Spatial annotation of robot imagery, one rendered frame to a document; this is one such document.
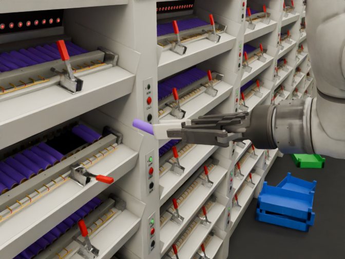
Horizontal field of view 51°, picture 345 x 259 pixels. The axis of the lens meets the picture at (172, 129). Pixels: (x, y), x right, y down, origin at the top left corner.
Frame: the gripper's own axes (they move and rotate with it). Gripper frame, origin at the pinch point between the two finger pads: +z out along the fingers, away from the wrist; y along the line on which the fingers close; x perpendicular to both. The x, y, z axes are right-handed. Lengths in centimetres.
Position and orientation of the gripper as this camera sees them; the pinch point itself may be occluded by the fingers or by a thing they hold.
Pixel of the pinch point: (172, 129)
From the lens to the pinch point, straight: 69.8
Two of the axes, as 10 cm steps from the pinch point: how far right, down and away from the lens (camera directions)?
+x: 1.8, 9.5, 2.7
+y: -4.7, 3.2, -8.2
